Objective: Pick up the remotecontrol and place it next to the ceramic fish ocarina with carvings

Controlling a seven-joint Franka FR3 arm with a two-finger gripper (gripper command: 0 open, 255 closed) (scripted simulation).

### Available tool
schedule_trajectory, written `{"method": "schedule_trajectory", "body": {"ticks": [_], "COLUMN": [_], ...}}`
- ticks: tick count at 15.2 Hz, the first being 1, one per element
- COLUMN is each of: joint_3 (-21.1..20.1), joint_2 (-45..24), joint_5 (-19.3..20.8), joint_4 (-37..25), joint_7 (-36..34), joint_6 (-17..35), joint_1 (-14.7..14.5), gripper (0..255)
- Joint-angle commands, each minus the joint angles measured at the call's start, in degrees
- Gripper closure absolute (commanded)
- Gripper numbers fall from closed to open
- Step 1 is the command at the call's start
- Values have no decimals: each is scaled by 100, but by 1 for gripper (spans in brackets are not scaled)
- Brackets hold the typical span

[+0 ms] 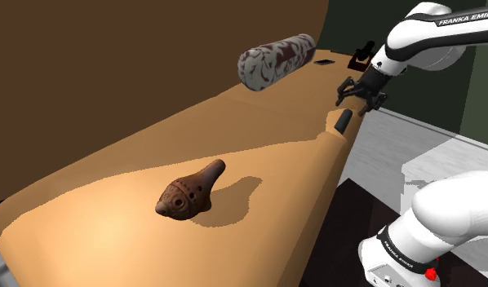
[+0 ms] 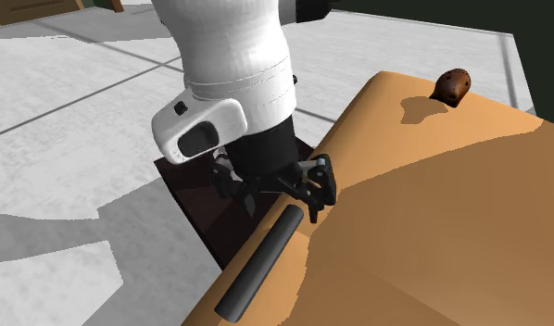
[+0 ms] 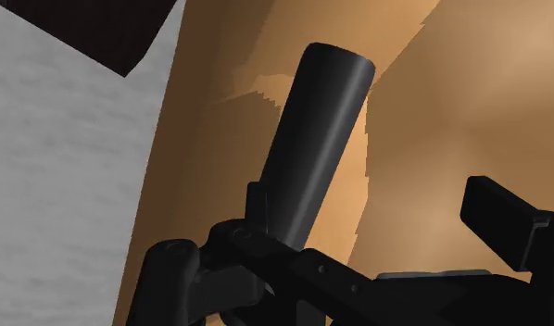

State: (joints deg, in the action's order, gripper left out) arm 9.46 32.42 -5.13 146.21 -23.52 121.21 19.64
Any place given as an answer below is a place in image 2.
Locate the brown wooden furniture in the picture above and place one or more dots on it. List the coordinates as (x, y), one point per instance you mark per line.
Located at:
(28, 9)

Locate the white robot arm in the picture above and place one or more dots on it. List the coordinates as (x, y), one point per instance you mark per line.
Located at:
(232, 49)

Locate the orange-brown padded furniture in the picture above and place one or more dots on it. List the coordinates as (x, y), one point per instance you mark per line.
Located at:
(430, 216)

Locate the dark robot stand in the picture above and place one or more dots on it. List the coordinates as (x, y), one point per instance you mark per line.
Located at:
(204, 212)

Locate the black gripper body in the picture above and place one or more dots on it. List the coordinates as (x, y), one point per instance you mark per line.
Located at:
(263, 149)

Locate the dark grey cylinder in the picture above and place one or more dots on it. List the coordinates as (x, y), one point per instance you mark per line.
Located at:
(259, 266)

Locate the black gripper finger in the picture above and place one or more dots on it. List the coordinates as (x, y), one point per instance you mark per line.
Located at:
(223, 183)
(324, 187)

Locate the brown potato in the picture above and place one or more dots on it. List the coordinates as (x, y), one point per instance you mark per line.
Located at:
(452, 86)

